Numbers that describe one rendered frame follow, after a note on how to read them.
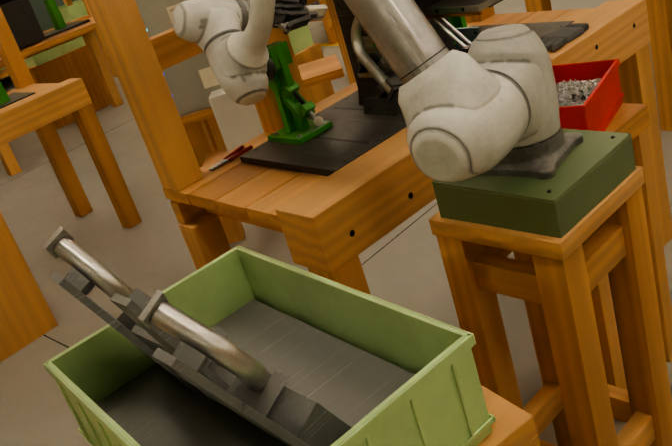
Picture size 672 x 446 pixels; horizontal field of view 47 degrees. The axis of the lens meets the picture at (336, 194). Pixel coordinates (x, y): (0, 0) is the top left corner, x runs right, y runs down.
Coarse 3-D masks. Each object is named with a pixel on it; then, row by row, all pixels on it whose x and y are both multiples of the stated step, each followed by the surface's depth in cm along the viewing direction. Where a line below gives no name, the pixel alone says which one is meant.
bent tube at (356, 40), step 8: (352, 24) 221; (360, 24) 220; (352, 32) 221; (360, 32) 221; (352, 40) 222; (360, 40) 222; (360, 48) 221; (360, 56) 221; (368, 56) 221; (368, 64) 219; (376, 72) 217; (376, 80) 218; (384, 80) 216; (384, 88) 216
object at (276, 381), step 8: (272, 376) 99; (280, 376) 99; (240, 384) 98; (272, 384) 98; (280, 384) 99; (240, 392) 98; (248, 392) 98; (256, 392) 98; (264, 392) 98; (272, 392) 98; (248, 400) 97; (256, 400) 98; (264, 400) 98; (272, 400) 98; (256, 408) 97; (264, 408) 97
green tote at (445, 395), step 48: (192, 288) 146; (240, 288) 153; (288, 288) 141; (336, 288) 127; (96, 336) 136; (336, 336) 135; (384, 336) 122; (432, 336) 111; (96, 384) 137; (432, 384) 102; (480, 384) 109; (96, 432) 124; (384, 432) 97; (432, 432) 103; (480, 432) 109
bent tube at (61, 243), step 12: (60, 228) 117; (48, 240) 117; (60, 240) 118; (72, 240) 122; (60, 252) 118; (72, 252) 118; (84, 252) 118; (72, 264) 118; (84, 264) 117; (96, 264) 117; (84, 276) 118; (96, 276) 117; (108, 276) 117; (108, 288) 117; (120, 288) 118
